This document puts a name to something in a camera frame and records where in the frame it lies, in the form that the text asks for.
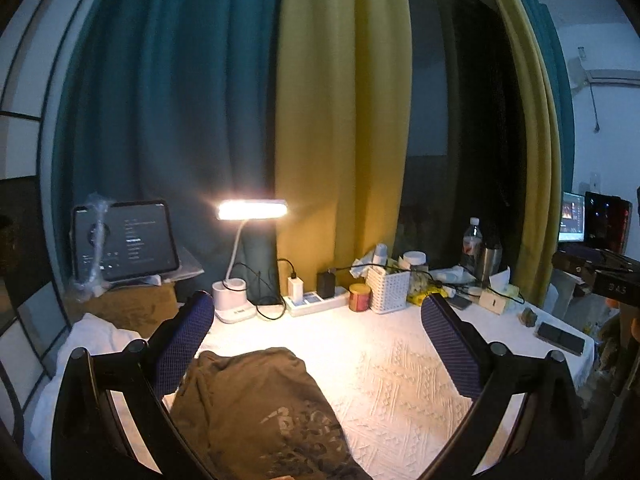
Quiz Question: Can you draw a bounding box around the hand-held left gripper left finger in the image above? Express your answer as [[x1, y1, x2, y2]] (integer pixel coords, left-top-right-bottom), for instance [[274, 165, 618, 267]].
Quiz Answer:
[[50, 290, 216, 480]]

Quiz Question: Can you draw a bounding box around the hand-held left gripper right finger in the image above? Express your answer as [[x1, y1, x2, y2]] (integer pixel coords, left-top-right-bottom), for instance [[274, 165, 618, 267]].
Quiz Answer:
[[415, 292, 586, 480]]

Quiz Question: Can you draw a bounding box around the brown t-shirt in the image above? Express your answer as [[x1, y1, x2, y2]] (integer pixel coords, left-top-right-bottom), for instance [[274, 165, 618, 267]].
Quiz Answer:
[[167, 347, 373, 480]]

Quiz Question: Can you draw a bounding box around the yellow snack bag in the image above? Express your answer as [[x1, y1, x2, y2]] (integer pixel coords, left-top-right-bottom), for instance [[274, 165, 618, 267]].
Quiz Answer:
[[407, 280, 448, 306]]

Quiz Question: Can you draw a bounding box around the tissue box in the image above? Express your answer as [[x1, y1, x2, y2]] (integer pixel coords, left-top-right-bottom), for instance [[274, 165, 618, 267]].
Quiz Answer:
[[479, 267, 521, 316]]

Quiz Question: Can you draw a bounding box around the lit monitor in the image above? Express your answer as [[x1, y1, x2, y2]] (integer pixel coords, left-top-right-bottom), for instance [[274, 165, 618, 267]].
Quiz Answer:
[[559, 191, 586, 244]]

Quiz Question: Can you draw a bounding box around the white plastic bag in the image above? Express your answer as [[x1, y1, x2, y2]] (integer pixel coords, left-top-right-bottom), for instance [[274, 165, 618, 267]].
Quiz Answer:
[[430, 266, 477, 287]]

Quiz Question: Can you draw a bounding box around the cardboard box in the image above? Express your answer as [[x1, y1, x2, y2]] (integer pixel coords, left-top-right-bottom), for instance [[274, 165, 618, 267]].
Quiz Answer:
[[65, 280, 181, 327]]

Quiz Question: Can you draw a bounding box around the white textured tablecloth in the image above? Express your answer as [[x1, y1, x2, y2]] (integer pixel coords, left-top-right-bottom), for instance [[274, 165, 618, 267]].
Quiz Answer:
[[22, 295, 596, 480]]

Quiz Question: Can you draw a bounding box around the large black smartphone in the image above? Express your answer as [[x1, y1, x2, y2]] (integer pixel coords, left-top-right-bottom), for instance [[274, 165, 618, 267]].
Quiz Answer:
[[535, 321, 586, 356]]

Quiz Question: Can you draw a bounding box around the white plastic basket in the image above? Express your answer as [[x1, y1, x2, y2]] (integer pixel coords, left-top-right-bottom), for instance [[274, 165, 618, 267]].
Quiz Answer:
[[366, 266, 412, 315]]

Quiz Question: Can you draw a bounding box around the steel tumbler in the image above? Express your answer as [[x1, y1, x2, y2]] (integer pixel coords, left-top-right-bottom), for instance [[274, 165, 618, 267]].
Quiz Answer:
[[480, 242, 502, 283]]

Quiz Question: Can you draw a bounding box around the clear jar with white lid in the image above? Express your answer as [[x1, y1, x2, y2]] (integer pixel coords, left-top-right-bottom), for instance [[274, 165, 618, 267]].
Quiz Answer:
[[402, 251, 429, 274]]

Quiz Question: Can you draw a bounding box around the clear water bottle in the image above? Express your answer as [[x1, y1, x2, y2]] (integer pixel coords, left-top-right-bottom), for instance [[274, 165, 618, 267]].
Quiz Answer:
[[460, 217, 483, 276]]

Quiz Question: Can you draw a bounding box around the red candle jar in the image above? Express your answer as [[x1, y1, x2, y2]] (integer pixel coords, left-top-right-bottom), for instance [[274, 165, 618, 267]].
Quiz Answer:
[[348, 283, 372, 313]]

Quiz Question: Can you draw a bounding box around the black tablet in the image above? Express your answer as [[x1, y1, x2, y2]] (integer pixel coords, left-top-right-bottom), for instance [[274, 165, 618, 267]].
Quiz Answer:
[[71, 200, 181, 283]]

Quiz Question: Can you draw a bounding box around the white power strip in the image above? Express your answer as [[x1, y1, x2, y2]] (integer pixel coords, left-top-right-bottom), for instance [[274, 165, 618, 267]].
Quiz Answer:
[[283, 286, 351, 317]]

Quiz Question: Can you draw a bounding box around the white desk lamp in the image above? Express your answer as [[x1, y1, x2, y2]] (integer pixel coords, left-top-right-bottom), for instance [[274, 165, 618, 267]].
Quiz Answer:
[[211, 199, 290, 324]]

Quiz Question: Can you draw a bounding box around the narrow yellow curtain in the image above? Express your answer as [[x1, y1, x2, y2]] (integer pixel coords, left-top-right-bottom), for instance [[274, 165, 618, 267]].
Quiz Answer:
[[475, 0, 575, 306]]

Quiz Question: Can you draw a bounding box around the white air conditioner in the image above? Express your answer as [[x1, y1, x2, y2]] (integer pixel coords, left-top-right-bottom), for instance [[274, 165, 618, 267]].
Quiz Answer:
[[582, 66, 640, 87]]

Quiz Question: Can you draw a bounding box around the dark window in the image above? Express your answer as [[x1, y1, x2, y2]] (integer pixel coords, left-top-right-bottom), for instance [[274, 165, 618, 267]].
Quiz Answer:
[[400, 0, 527, 271]]

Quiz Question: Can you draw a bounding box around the teal curtain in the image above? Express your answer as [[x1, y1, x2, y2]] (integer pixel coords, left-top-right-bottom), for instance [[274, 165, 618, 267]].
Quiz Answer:
[[50, 0, 287, 307]]

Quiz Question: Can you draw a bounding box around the wide yellow curtain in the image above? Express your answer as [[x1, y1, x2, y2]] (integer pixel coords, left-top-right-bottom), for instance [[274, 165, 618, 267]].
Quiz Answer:
[[275, 0, 417, 306]]

